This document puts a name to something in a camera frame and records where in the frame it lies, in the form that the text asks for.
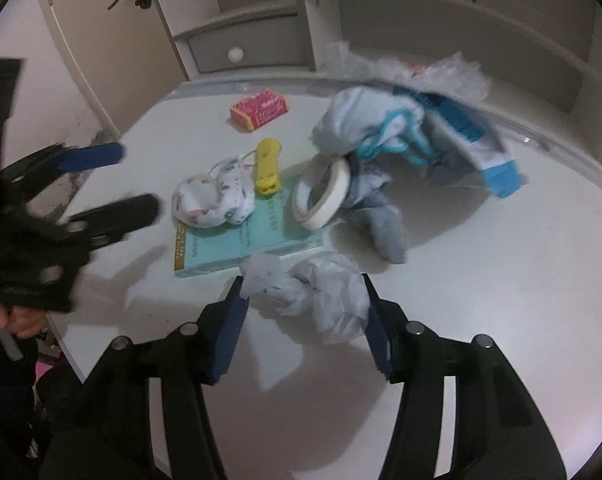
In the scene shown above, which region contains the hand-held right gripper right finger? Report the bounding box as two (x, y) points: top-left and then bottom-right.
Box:
(361, 274), (566, 480)

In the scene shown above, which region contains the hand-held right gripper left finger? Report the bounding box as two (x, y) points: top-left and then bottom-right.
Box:
(38, 276), (252, 480)

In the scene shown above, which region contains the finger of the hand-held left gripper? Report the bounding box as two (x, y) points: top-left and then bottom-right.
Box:
(56, 193), (162, 250)
(1, 141), (128, 183)

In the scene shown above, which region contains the white plastic bag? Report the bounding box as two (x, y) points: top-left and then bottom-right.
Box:
(238, 251), (373, 346)

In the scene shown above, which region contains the clear plastic bag red print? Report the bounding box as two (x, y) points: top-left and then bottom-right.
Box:
(325, 36), (490, 104)

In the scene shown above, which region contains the person's left hand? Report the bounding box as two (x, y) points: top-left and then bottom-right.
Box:
(0, 300), (49, 362)

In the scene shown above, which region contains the teal book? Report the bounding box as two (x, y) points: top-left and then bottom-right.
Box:
(173, 169), (328, 279)

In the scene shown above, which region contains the white door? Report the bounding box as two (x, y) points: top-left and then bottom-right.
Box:
(35, 0), (193, 137)

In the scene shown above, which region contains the grey blue cloth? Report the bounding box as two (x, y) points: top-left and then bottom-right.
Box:
(340, 159), (408, 264)

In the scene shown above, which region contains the white masking tape roll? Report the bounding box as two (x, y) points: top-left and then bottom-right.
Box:
(291, 153), (352, 232)

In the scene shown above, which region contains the yellow plastic clip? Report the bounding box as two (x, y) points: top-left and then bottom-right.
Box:
(253, 138), (282, 197)

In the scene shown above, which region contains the red tissue packet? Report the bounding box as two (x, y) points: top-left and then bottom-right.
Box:
(229, 88), (291, 133)

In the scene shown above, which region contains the grey drawer white knob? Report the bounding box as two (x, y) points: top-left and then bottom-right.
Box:
(185, 14), (313, 74)

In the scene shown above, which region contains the light blue garment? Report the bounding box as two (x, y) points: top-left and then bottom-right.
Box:
(310, 87), (443, 168)

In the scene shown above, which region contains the white shelf unit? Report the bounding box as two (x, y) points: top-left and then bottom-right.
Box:
(140, 0), (602, 167)

